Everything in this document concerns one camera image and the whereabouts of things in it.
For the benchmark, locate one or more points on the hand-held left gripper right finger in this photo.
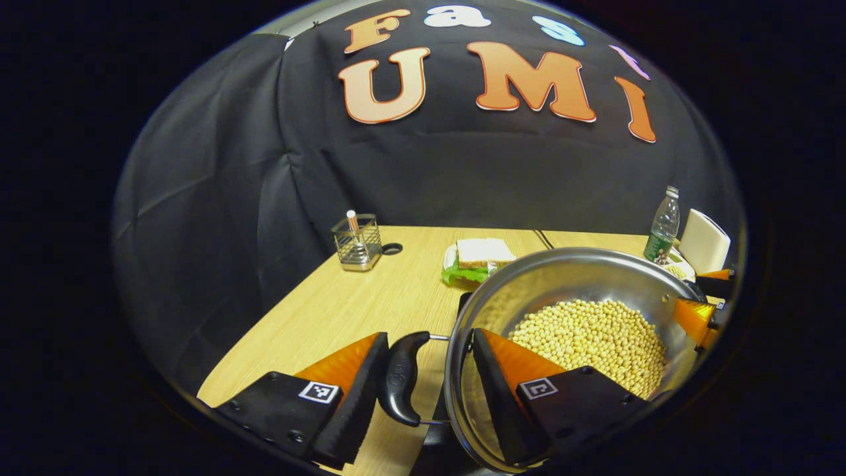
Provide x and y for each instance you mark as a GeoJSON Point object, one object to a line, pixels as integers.
{"type": "Point", "coordinates": [502, 410]}

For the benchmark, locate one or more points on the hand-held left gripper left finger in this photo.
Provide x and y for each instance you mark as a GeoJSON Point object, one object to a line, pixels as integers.
{"type": "Point", "coordinates": [357, 403]}

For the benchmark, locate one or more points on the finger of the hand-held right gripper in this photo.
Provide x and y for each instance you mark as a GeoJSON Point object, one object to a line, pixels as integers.
{"type": "Point", "coordinates": [717, 283]}
{"type": "Point", "coordinates": [694, 317]}

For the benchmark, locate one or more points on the black induction cooktop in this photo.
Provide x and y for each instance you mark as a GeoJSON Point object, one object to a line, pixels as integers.
{"type": "Point", "coordinates": [433, 456]}

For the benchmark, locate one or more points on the steel pot with soybeans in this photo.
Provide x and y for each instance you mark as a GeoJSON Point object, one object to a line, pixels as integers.
{"type": "Point", "coordinates": [562, 277]}

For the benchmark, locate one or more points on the white divided bean tray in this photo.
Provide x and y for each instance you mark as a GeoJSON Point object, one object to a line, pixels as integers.
{"type": "Point", "coordinates": [677, 268]}

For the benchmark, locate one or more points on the white toaster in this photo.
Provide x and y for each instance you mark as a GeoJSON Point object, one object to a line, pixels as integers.
{"type": "Point", "coordinates": [704, 241]}

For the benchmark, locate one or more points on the clear plastic water bottle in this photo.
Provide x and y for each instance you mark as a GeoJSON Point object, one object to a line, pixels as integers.
{"type": "Point", "coordinates": [661, 231]}

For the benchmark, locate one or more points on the sandwich with lettuce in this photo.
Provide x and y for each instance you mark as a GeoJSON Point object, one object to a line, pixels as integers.
{"type": "Point", "coordinates": [482, 254]}

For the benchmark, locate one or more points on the black round desk grommet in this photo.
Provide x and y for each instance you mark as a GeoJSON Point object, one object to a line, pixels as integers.
{"type": "Point", "coordinates": [392, 248]}

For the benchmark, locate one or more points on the white stick in holder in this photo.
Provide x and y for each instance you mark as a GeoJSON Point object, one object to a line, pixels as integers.
{"type": "Point", "coordinates": [353, 225]}

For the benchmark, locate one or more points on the black backdrop cloth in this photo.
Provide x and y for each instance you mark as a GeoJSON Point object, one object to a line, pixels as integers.
{"type": "Point", "coordinates": [264, 165]}

